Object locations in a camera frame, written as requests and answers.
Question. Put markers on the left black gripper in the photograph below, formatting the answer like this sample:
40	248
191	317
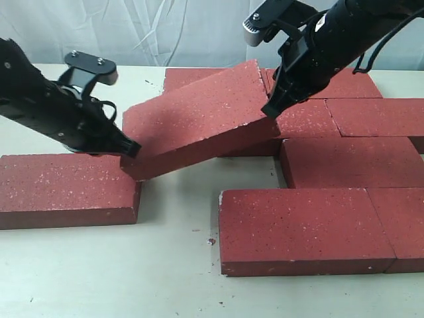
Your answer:
62	114

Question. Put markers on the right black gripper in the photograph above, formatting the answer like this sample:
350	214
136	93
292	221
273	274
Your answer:
330	42

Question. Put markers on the red brick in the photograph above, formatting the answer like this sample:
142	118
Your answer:
346	85
400	211
301	232
311	119
379	117
178	77

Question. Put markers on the red brick diagonal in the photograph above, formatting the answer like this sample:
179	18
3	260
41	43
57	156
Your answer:
205	119

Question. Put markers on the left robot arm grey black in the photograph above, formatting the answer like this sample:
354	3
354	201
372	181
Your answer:
63	110

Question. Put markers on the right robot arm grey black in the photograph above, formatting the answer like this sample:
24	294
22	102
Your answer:
387	18

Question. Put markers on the grey backdrop cloth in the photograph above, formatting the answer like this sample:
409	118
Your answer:
137	33

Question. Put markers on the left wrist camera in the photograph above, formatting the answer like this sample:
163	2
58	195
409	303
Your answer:
85	70

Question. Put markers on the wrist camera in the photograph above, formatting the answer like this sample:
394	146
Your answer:
85	70
273	16

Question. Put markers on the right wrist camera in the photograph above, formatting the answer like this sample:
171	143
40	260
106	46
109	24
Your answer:
273	16

